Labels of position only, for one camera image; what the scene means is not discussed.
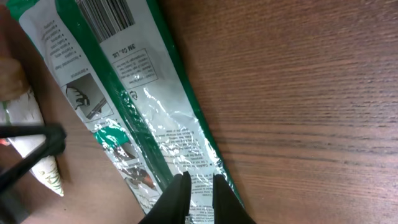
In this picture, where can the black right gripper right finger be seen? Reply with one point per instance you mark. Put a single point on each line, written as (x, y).
(226, 206)

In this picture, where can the green white 3M package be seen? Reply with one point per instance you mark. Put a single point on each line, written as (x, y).
(118, 67)

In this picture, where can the white tube gold cap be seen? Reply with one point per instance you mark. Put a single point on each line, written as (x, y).
(22, 124)

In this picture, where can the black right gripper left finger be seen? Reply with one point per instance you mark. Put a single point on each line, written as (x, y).
(173, 205)

